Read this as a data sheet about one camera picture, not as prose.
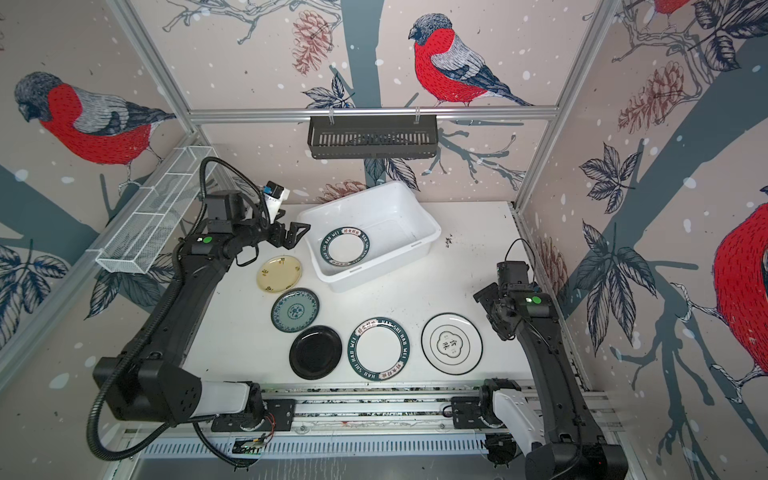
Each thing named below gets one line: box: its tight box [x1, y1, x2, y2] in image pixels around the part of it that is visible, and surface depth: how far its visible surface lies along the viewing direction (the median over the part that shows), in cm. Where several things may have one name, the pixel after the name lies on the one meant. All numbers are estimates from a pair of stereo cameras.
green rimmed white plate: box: [320, 226, 371, 267], surface depth 109 cm
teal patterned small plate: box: [270, 288, 320, 334], surface depth 94 cm
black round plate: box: [289, 325, 343, 381], surface depth 84 cm
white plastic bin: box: [298, 181, 442, 292], surface depth 108 cm
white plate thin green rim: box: [421, 312, 484, 376], surface depth 87 cm
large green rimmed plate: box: [347, 317, 411, 381], surface depth 86 cm
